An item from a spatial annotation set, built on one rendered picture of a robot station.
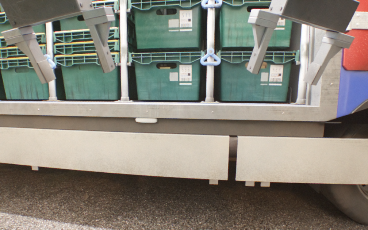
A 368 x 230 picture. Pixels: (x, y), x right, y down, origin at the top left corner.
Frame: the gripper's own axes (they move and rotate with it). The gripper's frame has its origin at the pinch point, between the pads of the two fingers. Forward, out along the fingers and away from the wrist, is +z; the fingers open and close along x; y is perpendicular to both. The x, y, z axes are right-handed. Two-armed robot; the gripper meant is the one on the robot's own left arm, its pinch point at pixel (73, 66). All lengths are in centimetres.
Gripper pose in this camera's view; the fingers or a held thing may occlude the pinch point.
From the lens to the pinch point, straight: 40.2
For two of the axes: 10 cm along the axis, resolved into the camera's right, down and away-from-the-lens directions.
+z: 1.5, 8.6, 4.9
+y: 0.5, -5.0, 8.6
